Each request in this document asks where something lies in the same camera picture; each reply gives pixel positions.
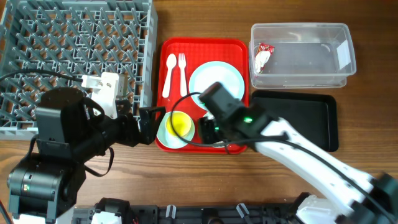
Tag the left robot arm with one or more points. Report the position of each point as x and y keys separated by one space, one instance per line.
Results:
x=43 y=187

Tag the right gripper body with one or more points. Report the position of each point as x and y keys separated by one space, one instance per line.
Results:
x=211 y=131

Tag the yellow cup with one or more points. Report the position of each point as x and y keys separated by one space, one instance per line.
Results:
x=178 y=123

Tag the black waste tray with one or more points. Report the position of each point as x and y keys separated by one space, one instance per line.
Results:
x=314 y=116

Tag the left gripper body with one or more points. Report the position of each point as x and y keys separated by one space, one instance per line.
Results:
x=126 y=134

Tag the clear plastic bin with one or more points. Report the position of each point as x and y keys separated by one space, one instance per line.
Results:
x=306 y=55

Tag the large light blue plate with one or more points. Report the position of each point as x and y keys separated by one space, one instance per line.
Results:
x=216 y=71

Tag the green bowl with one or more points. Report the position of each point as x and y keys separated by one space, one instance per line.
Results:
x=210 y=116

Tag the small light blue saucer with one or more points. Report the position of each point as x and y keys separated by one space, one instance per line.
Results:
x=171 y=141

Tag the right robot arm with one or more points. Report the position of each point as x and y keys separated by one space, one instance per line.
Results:
x=349 y=195

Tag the red plastic tray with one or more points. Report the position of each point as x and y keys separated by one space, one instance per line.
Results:
x=197 y=52

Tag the grey dishwasher rack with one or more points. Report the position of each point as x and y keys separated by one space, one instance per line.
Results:
x=51 y=44

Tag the white plastic spoon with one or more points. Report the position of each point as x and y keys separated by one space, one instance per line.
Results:
x=170 y=63

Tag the white plastic fork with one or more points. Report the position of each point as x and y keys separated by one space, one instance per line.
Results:
x=183 y=83

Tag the red snack wrapper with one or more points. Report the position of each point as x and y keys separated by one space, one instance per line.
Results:
x=264 y=52

